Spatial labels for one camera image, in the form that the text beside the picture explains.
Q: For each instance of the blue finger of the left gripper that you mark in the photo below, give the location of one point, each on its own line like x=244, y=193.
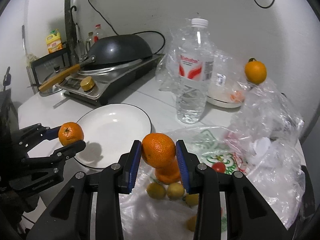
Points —
x=32, y=135
x=59, y=155

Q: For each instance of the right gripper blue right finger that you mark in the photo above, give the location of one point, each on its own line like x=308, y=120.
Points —
x=187, y=163

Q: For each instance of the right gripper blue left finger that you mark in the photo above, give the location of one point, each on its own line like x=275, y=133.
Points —
x=129, y=168

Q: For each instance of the mandarin orange bottom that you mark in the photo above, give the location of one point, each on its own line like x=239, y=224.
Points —
x=169, y=174

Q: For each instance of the mandarin orange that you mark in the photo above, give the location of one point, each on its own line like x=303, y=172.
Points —
x=69, y=133
x=169, y=174
x=158, y=150

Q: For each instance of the small yellow-green fruit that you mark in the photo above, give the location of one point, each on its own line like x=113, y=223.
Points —
x=191, y=199
x=191, y=223
x=175, y=191
x=156, y=191

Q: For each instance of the cherry tomato top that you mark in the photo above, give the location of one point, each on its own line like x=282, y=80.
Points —
x=219, y=167

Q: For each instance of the small yellow-green fruit bottom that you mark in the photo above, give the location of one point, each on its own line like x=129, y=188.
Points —
x=191, y=223

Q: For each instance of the white plate black rim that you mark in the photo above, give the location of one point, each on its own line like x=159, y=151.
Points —
x=109, y=132

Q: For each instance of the black metal shelf rack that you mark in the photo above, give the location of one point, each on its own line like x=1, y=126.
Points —
x=49, y=64

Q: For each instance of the steel pot lid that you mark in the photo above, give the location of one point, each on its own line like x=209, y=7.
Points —
x=49, y=87

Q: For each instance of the dark vertical pipe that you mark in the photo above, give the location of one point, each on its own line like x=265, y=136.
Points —
x=69, y=30

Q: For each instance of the crumpled clear plastic bag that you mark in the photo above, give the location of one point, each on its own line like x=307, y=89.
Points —
x=264, y=133

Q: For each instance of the yellow detergent bottle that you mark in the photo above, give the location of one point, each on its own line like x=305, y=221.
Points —
x=54, y=42

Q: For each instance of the clear bag over white bowl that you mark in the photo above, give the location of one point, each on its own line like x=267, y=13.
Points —
x=228, y=84

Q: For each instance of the dark sauce bottle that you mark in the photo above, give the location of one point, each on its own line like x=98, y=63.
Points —
x=89, y=41

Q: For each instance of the clear plastic water bottle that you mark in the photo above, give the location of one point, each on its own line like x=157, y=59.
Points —
x=195, y=59

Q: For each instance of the black umbrella on pipe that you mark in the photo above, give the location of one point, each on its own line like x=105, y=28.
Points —
x=74, y=27

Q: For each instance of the large orange on bowl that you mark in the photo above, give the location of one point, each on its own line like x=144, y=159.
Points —
x=255, y=71

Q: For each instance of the red cap oil bottle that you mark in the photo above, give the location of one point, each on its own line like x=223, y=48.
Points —
x=99, y=33

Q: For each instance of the black wok with wooden handle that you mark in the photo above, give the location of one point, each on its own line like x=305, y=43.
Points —
x=113, y=51

